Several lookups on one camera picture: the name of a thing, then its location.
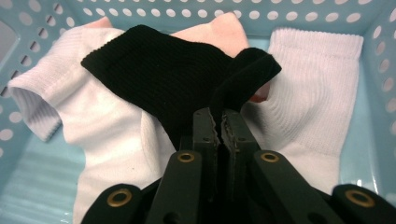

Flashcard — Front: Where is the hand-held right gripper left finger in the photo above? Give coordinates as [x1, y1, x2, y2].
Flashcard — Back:
[179, 106, 220, 200]

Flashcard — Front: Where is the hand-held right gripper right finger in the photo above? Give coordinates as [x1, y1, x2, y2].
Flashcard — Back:
[220, 108, 262, 200]

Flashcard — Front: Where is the white sock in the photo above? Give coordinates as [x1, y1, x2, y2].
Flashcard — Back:
[7, 26, 181, 224]
[241, 27, 364, 195]

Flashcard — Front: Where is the blue perforated plastic basket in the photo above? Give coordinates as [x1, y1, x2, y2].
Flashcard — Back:
[0, 0, 396, 224]

